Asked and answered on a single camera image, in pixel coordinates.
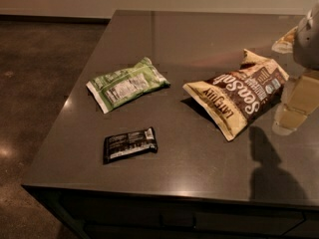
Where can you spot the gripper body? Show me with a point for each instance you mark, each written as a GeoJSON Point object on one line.
{"type": "Point", "coordinates": [307, 47]}

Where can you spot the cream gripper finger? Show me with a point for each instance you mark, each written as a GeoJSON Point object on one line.
{"type": "Point", "coordinates": [284, 45]}
{"type": "Point", "coordinates": [287, 121]}

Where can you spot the black rxbar chocolate bar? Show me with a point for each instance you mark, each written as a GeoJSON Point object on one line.
{"type": "Point", "coordinates": [129, 144]}

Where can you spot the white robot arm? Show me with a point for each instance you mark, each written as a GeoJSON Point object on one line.
{"type": "Point", "coordinates": [306, 43]}

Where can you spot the brown Late July chip bag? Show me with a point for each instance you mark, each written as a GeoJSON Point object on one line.
{"type": "Point", "coordinates": [234, 99]}

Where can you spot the green snack bag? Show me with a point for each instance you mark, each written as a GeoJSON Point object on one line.
{"type": "Point", "coordinates": [114, 89]}

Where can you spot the dark cabinet under counter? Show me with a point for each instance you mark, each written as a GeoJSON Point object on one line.
{"type": "Point", "coordinates": [102, 215]}

